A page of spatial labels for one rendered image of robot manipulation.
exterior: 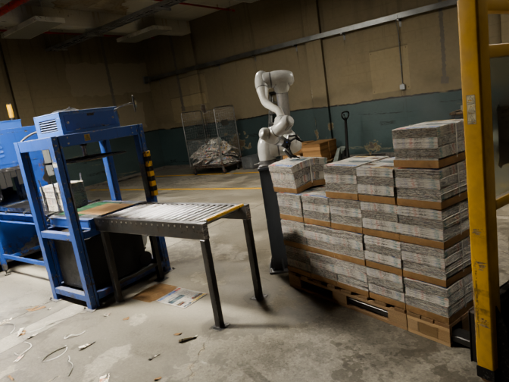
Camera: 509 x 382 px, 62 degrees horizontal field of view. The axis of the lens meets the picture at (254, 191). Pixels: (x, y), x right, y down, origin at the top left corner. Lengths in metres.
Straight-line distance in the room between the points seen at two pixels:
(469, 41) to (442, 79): 7.48
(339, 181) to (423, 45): 6.99
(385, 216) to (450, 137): 0.61
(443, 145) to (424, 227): 0.48
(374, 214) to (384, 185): 0.22
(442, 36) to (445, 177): 7.23
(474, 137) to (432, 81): 7.53
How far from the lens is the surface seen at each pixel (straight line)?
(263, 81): 3.60
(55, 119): 4.13
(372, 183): 2.78
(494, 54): 2.27
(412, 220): 2.67
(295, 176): 3.32
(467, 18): 2.15
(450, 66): 9.58
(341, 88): 10.33
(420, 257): 2.72
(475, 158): 2.17
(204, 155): 11.35
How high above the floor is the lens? 1.53
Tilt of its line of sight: 11 degrees down
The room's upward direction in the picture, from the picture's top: 9 degrees counter-clockwise
